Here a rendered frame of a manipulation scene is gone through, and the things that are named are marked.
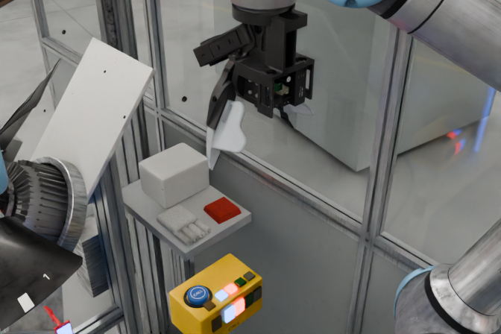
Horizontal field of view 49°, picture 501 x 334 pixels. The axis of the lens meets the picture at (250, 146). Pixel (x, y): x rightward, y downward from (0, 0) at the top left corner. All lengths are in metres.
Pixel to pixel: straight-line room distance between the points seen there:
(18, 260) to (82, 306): 1.53
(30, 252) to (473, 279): 0.74
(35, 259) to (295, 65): 0.63
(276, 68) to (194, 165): 1.02
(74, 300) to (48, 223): 1.39
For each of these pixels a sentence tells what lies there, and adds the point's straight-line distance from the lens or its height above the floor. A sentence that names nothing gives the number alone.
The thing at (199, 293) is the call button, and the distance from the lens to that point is 1.09.
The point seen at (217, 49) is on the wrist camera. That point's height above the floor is 1.62.
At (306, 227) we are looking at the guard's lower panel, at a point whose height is 0.89.
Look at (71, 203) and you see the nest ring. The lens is 1.26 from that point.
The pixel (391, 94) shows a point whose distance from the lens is 1.14.
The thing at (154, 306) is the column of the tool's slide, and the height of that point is 0.17.
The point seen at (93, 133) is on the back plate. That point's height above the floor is 1.21.
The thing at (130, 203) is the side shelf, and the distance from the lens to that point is 1.67.
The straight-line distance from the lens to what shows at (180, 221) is 1.55.
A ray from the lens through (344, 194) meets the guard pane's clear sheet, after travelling 1.37.
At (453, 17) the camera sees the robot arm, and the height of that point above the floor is 1.73.
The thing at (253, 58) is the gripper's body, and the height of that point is 1.62.
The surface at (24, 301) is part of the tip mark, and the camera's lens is 1.03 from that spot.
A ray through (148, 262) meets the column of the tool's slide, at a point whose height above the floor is 0.41.
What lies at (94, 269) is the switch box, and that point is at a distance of 1.69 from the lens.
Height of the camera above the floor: 1.88
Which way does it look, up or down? 33 degrees down
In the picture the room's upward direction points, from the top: straight up
